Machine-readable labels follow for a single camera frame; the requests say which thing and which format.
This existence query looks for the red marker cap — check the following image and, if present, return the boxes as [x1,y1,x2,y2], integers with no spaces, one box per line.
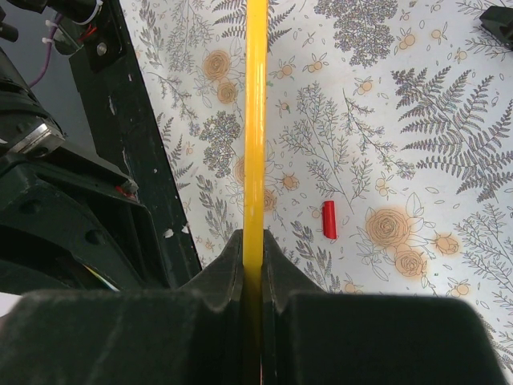
[322,201,337,240]

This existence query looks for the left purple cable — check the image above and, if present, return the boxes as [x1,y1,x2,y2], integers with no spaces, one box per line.
[27,11,65,87]

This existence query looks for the floral table mat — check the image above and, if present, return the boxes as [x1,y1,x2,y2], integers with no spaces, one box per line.
[121,1,512,376]

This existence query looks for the yellow framed whiteboard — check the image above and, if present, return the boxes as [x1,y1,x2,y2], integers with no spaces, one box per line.
[242,1,268,384]

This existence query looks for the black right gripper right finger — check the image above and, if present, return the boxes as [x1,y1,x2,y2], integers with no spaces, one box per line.
[261,233,503,384]

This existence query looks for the white red marker pen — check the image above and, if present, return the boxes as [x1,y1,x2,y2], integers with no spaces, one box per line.
[85,265,119,292]

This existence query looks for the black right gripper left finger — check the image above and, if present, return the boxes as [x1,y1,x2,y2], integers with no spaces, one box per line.
[1,231,243,384]

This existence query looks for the wire whiteboard stand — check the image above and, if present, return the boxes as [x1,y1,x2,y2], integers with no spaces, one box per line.
[479,6,513,49]

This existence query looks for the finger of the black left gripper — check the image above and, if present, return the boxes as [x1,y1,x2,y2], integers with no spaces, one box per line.
[1,261,100,295]
[1,155,167,290]

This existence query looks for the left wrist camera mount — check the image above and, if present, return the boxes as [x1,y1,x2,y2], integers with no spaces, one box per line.
[1,123,65,158]

